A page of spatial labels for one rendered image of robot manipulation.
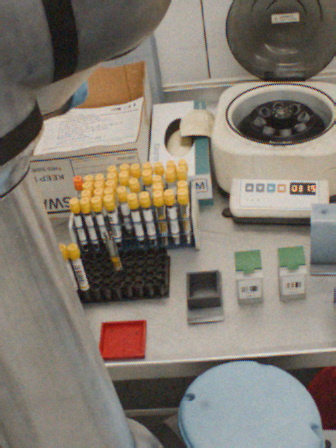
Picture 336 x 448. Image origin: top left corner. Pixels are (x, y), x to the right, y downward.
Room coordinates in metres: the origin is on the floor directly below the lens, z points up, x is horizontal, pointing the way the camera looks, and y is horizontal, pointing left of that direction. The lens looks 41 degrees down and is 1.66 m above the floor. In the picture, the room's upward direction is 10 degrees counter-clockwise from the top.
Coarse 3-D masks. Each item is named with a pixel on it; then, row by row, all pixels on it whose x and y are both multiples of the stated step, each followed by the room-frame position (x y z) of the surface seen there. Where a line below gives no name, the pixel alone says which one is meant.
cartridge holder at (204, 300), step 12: (192, 276) 0.73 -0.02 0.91; (204, 276) 0.72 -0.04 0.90; (216, 276) 0.72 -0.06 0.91; (192, 288) 0.72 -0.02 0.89; (204, 288) 0.71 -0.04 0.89; (216, 288) 0.71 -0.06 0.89; (192, 300) 0.68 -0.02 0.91; (204, 300) 0.67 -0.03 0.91; (216, 300) 0.67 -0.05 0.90; (192, 312) 0.67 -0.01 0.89; (204, 312) 0.67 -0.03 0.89; (216, 312) 0.66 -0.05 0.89
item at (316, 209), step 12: (312, 204) 0.76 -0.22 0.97; (324, 204) 0.76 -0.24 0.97; (312, 216) 0.74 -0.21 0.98; (324, 216) 0.73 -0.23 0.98; (312, 228) 0.73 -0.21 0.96; (324, 228) 0.72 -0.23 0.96; (312, 240) 0.73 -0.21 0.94; (324, 240) 0.72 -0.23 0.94; (312, 252) 0.73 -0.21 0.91; (324, 252) 0.72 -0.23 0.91; (312, 264) 0.72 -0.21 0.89; (324, 264) 0.72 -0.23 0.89
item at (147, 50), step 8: (152, 40) 1.25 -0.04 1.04; (136, 48) 1.26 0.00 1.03; (144, 48) 1.25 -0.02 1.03; (152, 48) 1.25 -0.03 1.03; (128, 56) 1.26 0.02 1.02; (136, 56) 1.25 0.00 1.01; (144, 56) 1.25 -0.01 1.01; (152, 56) 1.25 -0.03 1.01; (104, 64) 1.26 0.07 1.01; (112, 64) 1.26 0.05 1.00; (120, 64) 1.26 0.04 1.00; (152, 64) 1.25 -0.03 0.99; (152, 72) 1.25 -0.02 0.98; (160, 72) 1.26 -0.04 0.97; (152, 80) 1.24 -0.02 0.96; (160, 80) 1.25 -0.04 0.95; (152, 88) 1.24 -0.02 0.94; (160, 88) 1.24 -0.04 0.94; (152, 96) 1.24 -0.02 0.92; (160, 96) 1.23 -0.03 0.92
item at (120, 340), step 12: (108, 324) 0.68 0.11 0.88; (120, 324) 0.68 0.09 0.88; (132, 324) 0.68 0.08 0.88; (144, 324) 0.67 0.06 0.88; (108, 336) 0.66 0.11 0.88; (120, 336) 0.66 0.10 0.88; (132, 336) 0.65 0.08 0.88; (144, 336) 0.64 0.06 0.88; (108, 348) 0.64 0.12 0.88; (120, 348) 0.63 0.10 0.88; (132, 348) 0.63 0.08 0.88; (144, 348) 0.62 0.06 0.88
